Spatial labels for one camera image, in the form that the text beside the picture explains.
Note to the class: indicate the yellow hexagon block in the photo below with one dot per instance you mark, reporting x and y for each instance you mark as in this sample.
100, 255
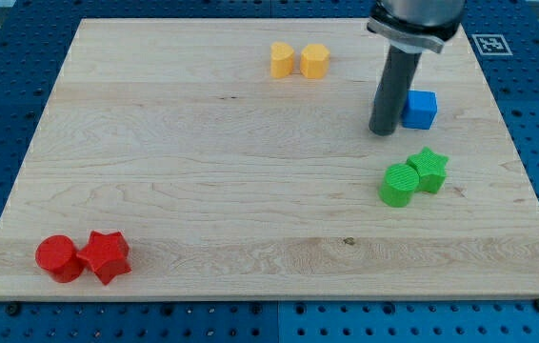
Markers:
314, 61

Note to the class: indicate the green circle block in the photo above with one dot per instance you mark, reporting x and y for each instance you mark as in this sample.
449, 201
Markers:
399, 184

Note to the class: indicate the white fiducial marker tag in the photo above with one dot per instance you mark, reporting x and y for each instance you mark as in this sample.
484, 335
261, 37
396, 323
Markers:
489, 44

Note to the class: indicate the green star block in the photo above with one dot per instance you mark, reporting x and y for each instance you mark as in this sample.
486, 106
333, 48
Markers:
431, 169

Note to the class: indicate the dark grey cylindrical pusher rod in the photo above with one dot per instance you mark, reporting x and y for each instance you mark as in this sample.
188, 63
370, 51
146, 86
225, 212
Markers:
391, 94

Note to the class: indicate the red star block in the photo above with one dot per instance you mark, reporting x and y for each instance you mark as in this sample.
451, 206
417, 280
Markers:
106, 255

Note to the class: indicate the blue cube block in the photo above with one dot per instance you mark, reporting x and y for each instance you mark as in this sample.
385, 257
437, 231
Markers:
420, 110

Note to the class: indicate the light wooden board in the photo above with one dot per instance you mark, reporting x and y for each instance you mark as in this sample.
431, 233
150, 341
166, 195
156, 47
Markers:
229, 184

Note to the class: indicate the red circle block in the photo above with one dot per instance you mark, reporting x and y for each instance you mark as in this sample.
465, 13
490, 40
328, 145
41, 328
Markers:
57, 256

